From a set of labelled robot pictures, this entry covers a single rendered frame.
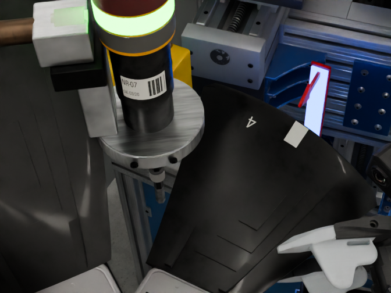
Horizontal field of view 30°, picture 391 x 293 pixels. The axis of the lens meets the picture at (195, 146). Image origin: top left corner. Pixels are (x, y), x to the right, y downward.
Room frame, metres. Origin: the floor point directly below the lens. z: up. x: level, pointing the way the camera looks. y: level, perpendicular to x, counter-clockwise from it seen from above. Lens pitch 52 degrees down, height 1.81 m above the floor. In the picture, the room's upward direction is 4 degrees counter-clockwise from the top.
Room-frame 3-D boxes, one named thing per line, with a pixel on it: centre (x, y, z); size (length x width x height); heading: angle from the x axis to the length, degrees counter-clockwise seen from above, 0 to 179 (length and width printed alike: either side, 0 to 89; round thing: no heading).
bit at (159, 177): (0.30, 0.03, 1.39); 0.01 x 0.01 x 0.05
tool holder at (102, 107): (0.30, 0.04, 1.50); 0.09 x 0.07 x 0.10; 93
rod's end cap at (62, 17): (0.30, 0.06, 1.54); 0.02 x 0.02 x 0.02; 3
